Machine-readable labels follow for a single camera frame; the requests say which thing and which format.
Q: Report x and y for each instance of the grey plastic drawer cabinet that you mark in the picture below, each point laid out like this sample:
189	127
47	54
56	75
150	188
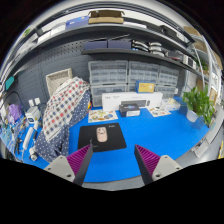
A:
169	76
143	71
108	90
108	72
166	91
131	88

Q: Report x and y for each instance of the yellow plastic object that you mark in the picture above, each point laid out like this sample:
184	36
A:
89	106

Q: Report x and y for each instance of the yellow and blue box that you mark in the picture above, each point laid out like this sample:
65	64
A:
145	87

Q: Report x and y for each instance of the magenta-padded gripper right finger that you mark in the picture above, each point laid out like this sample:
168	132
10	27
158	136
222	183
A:
166	166

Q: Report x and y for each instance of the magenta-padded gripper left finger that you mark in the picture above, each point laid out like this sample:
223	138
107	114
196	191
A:
61	166

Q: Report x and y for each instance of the black mouse pad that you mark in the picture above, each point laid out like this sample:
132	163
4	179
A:
115	140

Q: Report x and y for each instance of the white power strip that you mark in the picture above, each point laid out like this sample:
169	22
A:
27	138

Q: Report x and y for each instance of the colourful sticker sheet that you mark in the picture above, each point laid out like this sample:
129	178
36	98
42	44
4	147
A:
158	112
101	116

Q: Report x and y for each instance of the red blue checked cloth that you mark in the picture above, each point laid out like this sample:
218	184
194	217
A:
65	106

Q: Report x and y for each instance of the purple cloth bag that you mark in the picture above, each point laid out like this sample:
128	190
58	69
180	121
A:
15	112

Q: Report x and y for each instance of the long white keyboard box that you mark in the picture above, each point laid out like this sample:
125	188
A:
111	100

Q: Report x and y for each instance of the potted green plant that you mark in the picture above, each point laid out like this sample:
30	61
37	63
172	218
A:
198	103

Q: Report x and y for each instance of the small dark box white label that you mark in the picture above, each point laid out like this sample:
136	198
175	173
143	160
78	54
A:
129	110

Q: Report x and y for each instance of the navy polka dot cloth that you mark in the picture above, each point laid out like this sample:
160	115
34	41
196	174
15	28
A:
50	146

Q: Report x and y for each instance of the white woven basket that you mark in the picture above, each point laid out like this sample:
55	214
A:
57	80

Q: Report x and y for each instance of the white device blue label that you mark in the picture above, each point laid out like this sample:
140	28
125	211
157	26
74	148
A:
32	115

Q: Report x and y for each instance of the clear plastic packet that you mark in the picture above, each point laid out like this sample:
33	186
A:
171	104

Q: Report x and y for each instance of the teal box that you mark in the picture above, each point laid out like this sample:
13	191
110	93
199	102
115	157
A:
10	83

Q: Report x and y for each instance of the pink translucent computer mouse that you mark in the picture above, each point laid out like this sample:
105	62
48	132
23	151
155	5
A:
101	134

